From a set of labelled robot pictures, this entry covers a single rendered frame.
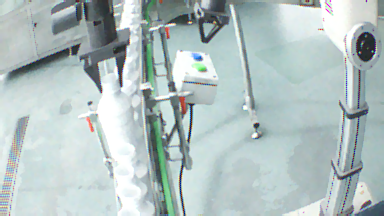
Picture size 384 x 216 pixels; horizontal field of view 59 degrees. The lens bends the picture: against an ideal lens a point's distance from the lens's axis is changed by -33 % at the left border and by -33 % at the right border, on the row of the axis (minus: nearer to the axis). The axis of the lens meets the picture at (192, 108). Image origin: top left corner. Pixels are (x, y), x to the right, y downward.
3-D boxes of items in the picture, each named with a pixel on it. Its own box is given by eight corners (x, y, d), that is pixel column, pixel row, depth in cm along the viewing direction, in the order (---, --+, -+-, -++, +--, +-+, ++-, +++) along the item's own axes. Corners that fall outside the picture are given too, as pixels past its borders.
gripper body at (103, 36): (130, 48, 74) (125, 12, 70) (78, 65, 74) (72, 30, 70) (131, 34, 80) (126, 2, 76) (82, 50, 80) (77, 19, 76)
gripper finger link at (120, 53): (133, 92, 79) (124, 43, 74) (96, 102, 78) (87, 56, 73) (133, 73, 84) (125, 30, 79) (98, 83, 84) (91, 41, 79)
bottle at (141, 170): (163, 218, 87) (141, 158, 78) (135, 219, 87) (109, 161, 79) (162, 201, 92) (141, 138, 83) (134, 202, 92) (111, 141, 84)
